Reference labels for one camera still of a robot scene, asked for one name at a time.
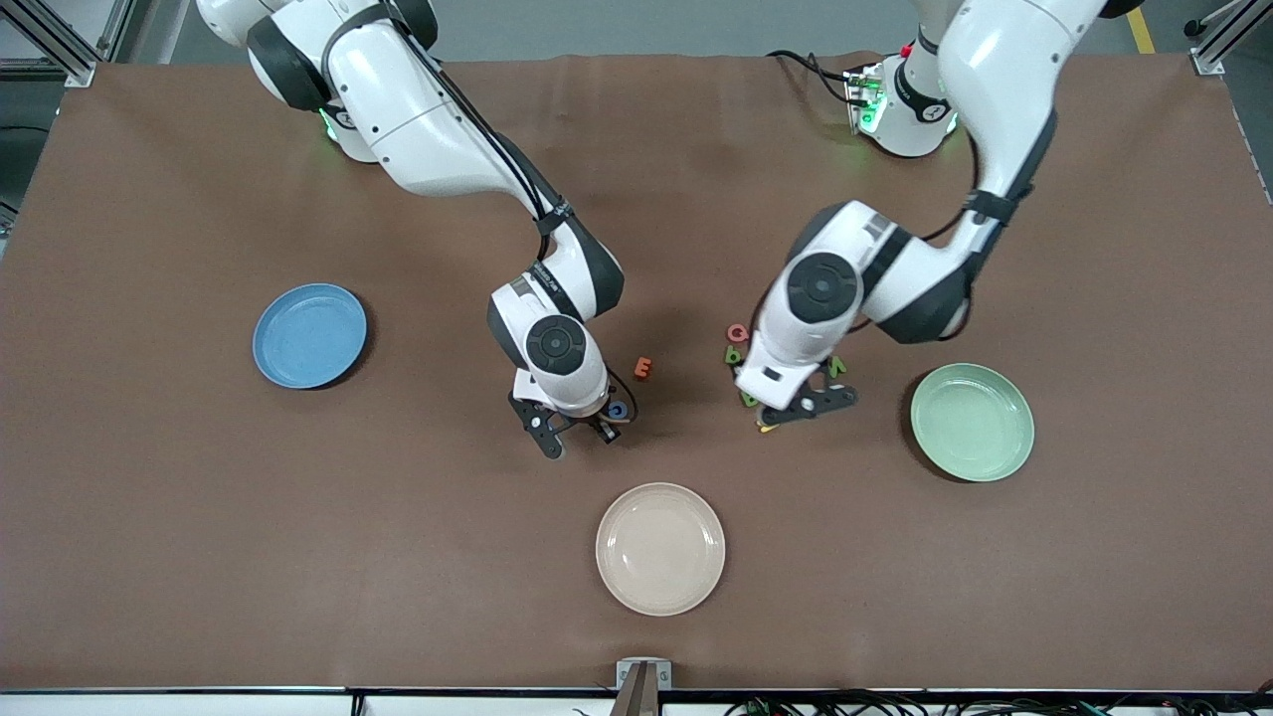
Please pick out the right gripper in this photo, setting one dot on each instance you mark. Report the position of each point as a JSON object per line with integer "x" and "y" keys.
{"x": 604, "y": 426}

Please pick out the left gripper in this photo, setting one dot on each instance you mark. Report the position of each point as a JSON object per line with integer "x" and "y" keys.
{"x": 822, "y": 367}

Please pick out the green letter N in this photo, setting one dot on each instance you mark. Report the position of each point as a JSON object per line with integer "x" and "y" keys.
{"x": 838, "y": 366}

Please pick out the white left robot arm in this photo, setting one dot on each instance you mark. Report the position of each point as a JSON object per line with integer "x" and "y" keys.
{"x": 995, "y": 70}

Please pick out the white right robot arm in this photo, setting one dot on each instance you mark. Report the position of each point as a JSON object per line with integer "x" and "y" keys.
{"x": 418, "y": 109}

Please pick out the pink letter G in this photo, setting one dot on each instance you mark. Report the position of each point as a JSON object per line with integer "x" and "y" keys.
{"x": 737, "y": 332}

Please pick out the orange letter E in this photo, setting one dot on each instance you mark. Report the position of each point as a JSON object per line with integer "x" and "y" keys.
{"x": 643, "y": 369}

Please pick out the green plate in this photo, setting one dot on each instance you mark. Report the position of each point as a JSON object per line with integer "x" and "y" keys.
{"x": 973, "y": 422}

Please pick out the cream plate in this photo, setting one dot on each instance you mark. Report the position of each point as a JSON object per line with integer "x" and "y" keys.
{"x": 660, "y": 549}

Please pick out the blue plate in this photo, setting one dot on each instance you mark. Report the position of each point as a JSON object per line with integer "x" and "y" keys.
{"x": 309, "y": 336}

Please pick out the brown table cover sheet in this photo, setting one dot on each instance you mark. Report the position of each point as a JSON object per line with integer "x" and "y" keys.
{"x": 199, "y": 547}

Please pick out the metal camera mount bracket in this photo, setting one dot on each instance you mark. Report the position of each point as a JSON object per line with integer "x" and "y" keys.
{"x": 625, "y": 674}

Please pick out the white table edge rail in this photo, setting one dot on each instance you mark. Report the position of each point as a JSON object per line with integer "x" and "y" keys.
{"x": 199, "y": 706}

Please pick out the aluminium frame post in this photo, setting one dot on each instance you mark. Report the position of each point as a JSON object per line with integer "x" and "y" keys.
{"x": 1208, "y": 55}
{"x": 70, "y": 60}

